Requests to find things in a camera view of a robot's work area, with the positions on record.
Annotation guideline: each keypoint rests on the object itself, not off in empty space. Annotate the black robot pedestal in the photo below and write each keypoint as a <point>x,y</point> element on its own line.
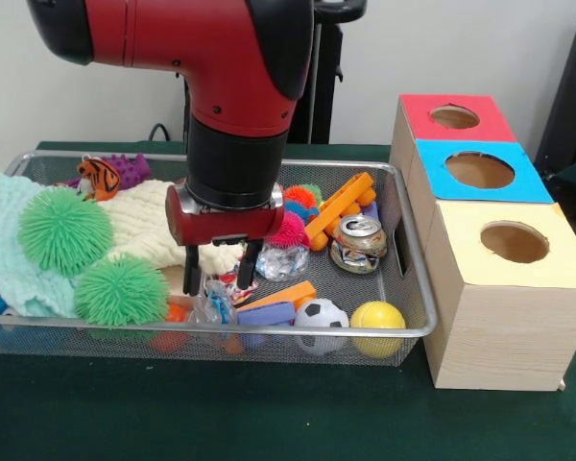
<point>326,96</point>

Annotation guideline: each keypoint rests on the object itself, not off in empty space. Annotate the crushed printed can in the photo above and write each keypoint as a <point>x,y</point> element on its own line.
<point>357,240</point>

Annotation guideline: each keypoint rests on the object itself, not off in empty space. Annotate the small soccer ball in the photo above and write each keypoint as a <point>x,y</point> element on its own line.
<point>320,314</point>

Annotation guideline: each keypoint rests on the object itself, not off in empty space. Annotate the yellow foam ball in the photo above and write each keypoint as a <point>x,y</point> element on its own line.
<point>376,319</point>

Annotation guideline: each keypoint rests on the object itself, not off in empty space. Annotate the mint green cloth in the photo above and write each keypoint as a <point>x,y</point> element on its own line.
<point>5,269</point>

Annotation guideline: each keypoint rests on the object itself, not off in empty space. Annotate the green spiky rubber ball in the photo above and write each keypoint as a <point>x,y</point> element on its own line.
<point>120,290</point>
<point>64,230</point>

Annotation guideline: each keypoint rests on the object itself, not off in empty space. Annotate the clear packet with blue toys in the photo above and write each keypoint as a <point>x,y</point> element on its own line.
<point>216,305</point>

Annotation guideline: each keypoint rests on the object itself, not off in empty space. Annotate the cream cloth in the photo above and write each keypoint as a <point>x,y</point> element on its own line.
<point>139,225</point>

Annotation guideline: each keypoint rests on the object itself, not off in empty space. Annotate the wooden box with three holes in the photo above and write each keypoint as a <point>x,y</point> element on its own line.
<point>499,336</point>

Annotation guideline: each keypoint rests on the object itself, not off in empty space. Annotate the multicolour spiky rubber toy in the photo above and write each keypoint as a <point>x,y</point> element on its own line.
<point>297,194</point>

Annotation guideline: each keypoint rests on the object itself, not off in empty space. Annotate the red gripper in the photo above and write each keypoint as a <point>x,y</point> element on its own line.
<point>225,223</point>

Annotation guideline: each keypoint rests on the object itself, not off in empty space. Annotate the silver mesh bin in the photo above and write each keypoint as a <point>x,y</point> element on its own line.
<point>389,298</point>

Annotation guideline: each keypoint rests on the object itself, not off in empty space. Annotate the orange toy building block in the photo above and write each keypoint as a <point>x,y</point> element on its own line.
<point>283,295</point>

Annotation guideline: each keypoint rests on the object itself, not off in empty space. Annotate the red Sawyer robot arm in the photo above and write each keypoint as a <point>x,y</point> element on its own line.
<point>221,48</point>

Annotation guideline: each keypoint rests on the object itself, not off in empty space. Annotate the long orange toy piece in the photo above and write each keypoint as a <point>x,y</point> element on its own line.
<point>338,206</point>

